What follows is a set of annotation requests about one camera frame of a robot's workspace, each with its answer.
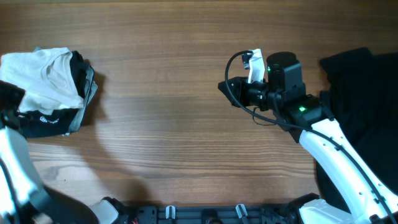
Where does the black clothes pile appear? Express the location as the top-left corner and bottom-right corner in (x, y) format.
(320, 47), (397, 194)

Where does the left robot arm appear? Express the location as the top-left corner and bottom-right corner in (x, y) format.
(1, 82), (119, 224)

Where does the grey folded shirt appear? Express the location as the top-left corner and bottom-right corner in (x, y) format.
(66, 65), (98, 135)

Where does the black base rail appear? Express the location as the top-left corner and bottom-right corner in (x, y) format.
(104, 193), (320, 224)

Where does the beige t-shirt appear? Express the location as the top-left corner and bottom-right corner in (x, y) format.
(1, 47), (83, 115)

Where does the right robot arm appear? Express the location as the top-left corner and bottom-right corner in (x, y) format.
(218, 49), (397, 223)

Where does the black folded polo shirt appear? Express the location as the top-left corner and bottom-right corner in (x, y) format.
(19, 51), (91, 139)

